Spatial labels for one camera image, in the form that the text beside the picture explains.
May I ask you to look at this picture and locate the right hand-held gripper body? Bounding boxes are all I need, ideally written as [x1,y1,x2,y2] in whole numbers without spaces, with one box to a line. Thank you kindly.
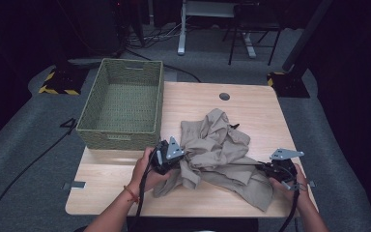
[264,148,305,191]

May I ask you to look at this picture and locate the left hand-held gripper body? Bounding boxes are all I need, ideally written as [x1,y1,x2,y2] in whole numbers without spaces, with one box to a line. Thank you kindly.
[148,136,186,176]

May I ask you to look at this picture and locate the khaki pants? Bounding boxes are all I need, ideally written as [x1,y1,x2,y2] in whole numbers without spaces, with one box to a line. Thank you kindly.
[153,108,274,213]

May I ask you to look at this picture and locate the green woven basket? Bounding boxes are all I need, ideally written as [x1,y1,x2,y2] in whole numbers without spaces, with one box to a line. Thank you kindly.
[75,57,164,152]

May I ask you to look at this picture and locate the person's left hand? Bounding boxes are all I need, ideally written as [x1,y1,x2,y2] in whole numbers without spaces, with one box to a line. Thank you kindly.
[130,147,175,195]

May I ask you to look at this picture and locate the person's right hand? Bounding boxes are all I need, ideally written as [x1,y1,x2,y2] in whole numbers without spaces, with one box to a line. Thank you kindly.
[269,163,310,203]

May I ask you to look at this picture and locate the black yellow-striped stand base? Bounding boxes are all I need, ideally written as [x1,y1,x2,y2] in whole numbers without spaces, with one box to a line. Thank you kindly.
[38,66,90,97]
[267,71,311,99]

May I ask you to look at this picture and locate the black slanted pole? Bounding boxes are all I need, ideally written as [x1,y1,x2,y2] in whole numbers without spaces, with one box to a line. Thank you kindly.
[281,0,334,73]

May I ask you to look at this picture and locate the black metal chair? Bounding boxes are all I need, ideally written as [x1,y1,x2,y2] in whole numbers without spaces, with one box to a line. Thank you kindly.
[221,2,284,67]

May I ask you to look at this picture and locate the right hand-held gripper black cable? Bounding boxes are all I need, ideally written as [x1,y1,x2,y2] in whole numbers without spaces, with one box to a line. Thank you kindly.
[278,175,301,232]

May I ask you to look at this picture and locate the hand-held gripper black cable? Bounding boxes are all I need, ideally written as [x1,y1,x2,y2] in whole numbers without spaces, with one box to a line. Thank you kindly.
[127,146,162,232]
[278,175,301,232]

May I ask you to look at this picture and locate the left hand-held gripper black cable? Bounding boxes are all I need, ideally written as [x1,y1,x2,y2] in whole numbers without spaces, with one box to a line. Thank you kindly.
[127,146,162,232]

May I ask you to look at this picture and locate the red string bracelet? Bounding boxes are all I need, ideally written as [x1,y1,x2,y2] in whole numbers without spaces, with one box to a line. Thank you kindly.
[123,185,140,205]

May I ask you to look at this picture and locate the thin black floor cable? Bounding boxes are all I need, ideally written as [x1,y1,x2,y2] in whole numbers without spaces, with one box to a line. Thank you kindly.
[125,47,203,83]

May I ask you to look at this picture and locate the bundle of floor cables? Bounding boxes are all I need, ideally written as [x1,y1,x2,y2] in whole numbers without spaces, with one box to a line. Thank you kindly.
[125,22,191,50]

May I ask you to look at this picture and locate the white desk frame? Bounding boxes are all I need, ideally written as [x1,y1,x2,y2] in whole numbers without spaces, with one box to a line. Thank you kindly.
[177,0,259,60]

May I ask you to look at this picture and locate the long black floor cable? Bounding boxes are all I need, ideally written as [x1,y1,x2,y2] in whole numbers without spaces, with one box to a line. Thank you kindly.
[0,127,78,232]

